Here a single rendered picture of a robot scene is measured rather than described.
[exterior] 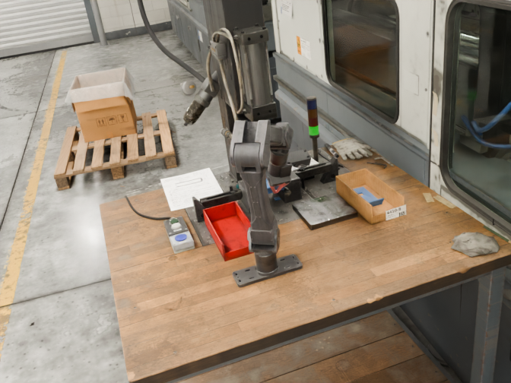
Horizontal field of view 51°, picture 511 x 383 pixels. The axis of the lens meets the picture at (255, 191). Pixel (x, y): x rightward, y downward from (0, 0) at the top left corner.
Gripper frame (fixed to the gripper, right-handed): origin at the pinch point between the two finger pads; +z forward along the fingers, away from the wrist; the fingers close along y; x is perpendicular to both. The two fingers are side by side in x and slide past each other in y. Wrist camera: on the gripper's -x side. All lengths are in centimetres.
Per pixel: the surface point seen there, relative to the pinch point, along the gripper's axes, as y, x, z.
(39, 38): 795, 125, 492
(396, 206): -19.5, -36.0, -1.2
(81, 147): 253, 73, 227
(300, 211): -8.7, -6.8, 4.8
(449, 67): 4, -57, -36
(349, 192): -8.5, -24.3, 1.0
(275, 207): -0.1, -1.5, 11.6
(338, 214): -15.9, -16.9, 0.8
